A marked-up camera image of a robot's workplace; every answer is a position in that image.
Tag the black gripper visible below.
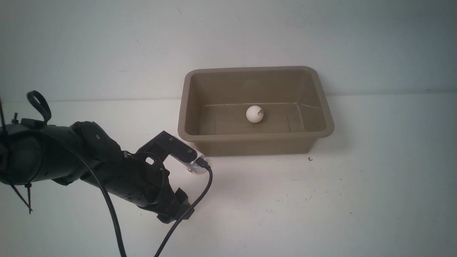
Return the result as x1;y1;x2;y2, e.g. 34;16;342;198
107;153;195;223

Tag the white ping-pong ball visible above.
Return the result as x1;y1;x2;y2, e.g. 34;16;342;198
245;105;264;124
187;167;207;175

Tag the tan plastic bin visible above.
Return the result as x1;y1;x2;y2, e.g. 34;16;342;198
177;66;335;157

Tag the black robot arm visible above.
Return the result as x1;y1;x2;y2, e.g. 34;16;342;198
1;119;197;223

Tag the black zip tie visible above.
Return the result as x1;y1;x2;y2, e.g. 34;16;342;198
9;182;34;215

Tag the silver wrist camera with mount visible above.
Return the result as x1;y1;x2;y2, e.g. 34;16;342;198
136;131;211;171

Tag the black camera cable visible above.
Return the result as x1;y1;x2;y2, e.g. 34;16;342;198
39;136;214;257

